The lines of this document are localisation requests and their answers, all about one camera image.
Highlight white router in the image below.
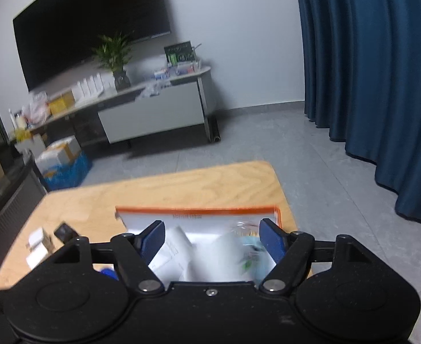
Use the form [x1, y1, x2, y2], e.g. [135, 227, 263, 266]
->
[70, 72, 115, 99]

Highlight dark glass counter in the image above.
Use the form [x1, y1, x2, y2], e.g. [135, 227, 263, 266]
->
[0, 158, 48, 269]

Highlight orange-rimmed white tray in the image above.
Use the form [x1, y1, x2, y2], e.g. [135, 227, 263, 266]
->
[115, 206, 282, 282]

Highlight cardboard boxes on blue bag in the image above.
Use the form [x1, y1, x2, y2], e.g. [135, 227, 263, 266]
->
[39, 152, 93, 191]

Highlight white cube charger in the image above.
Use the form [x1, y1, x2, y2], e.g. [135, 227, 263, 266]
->
[26, 245, 54, 269]

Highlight blue curtain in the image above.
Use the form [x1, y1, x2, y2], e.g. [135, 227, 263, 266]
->
[292, 0, 421, 227]

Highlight white plug-in heater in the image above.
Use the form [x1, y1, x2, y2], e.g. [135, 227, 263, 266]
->
[192, 232, 247, 282]

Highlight plain white box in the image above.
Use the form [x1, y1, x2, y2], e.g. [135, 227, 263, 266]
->
[15, 134, 47, 155]

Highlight clear plastic bag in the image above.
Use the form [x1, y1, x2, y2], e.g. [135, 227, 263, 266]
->
[140, 81, 172, 98]

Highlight grey tv cabinet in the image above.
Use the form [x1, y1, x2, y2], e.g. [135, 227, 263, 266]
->
[27, 64, 219, 150]

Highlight white plug adapter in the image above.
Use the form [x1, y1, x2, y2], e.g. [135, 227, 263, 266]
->
[27, 227, 48, 250]

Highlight black green box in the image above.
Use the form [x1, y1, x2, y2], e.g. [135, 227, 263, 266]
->
[164, 40, 197, 66]

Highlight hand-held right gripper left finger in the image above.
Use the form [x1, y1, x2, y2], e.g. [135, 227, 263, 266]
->
[51, 220, 166, 293]

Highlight pile of small boxes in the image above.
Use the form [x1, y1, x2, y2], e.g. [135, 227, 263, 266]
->
[153, 59, 202, 81]

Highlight black roll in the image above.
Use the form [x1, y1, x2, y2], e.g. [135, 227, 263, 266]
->
[205, 114, 222, 143]

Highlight white plastic bag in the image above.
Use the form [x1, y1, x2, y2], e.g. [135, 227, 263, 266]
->
[21, 91, 50, 124]

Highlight potted plant in dark pot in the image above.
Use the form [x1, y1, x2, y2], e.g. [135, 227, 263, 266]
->
[90, 32, 136, 90]

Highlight black television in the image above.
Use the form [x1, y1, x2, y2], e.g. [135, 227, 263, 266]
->
[12, 0, 172, 92]

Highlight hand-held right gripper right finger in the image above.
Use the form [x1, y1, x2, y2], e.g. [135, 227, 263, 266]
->
[259, 218, 377, 292]

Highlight light blue bottle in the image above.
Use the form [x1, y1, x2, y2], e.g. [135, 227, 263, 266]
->
[230, 221, 278, 281]

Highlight blue tissue packet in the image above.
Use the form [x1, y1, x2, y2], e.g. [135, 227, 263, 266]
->
[97, 267, 119, 281]

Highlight black charger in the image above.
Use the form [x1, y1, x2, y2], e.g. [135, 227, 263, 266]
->
[54, 223, 80, 242]

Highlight yellow box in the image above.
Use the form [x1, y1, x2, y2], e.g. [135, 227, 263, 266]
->
[48, 91, 76, 116]

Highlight cardboard box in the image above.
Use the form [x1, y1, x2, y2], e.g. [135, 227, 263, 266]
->
[51, 138, 82, 162]
[35, 148, 66, 176]

